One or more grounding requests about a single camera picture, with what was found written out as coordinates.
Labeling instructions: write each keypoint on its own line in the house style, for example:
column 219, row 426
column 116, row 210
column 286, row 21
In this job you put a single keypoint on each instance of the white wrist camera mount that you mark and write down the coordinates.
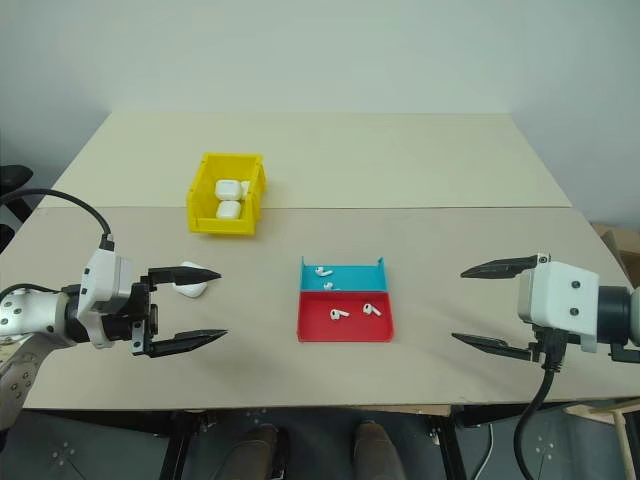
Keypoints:
column 107, row 277
column 560, row 300

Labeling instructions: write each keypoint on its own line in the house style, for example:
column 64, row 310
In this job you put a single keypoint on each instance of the red plastic tray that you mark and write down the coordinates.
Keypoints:
column 350, row 330

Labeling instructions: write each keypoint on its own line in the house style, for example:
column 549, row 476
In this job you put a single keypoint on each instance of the black office chair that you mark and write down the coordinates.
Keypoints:
column 15, row 175

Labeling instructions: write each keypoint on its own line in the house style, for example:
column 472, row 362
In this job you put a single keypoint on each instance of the light wooden frame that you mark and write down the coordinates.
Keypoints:
column 620, row 440

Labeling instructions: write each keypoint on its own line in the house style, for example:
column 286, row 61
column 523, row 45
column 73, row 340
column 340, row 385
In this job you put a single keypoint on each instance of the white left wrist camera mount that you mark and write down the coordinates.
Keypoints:
column 107, row 277

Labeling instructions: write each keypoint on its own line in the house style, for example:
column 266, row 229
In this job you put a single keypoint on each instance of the blue plastic tray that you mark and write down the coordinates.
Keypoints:
column 355, row 277

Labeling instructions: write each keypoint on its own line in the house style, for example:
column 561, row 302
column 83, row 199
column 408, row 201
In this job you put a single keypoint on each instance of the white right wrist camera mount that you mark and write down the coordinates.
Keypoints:
column 560, row 300

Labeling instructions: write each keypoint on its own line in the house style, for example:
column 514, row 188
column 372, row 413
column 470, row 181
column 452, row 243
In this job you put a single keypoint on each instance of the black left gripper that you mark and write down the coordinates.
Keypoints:
column 142, row 320

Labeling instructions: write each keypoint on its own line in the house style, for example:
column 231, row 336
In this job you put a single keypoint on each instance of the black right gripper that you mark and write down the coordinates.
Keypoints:
column 537, row 345

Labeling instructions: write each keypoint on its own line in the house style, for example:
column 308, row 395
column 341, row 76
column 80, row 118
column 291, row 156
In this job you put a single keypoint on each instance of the brown rounded shoe shape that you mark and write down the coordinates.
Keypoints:
column 377, row 450
column 257, row 450

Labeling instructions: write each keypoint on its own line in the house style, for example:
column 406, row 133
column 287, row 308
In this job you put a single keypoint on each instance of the yellow plastic bin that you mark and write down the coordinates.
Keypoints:
column 202, row 210

